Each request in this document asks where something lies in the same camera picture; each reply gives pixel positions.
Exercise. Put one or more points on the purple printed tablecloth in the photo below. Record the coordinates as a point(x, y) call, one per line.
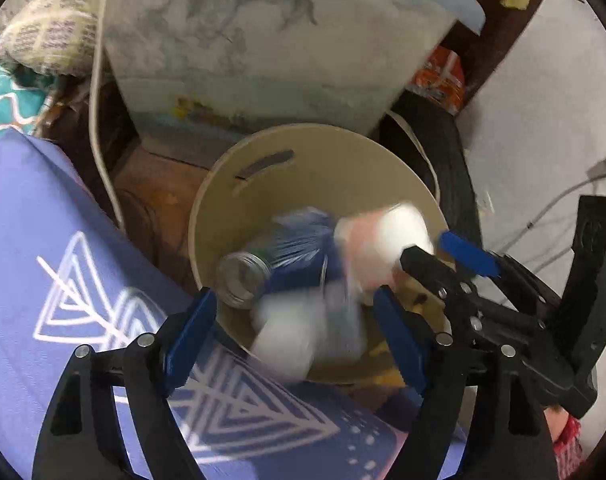
point(33, 260)

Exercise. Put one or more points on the teal patterned blanket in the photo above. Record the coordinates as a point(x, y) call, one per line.
point(8, 105)

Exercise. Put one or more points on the blue drink can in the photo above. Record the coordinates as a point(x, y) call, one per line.
point(293, 250)

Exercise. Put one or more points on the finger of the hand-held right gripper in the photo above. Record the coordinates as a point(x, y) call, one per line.
point(465, 252)
point(428, 270)

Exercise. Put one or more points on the dark wooden wardrobe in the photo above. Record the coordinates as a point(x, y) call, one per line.
point(488, 35)

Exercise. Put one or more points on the white pink paper cup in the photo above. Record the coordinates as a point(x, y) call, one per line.
point(398, 230)

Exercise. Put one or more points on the round beige bin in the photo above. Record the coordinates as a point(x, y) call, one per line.
point(333, 180)

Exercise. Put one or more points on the white wall socket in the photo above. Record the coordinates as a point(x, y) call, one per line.
point(484, 203)

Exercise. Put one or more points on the white tissue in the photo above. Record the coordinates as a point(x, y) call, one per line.
point(283, 330)

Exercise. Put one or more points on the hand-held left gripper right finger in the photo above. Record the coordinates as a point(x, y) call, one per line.
point(398, 330)

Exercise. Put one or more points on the orange plastic bag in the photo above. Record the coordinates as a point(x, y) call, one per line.
point(443, 80)

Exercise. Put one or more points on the checkered patterned pillow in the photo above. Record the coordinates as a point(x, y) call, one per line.
point(48, 35)

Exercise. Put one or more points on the black bag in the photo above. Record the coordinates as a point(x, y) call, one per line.
point(448, 160)

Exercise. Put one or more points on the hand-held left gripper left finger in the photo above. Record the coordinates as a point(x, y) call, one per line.
point(190, 335)

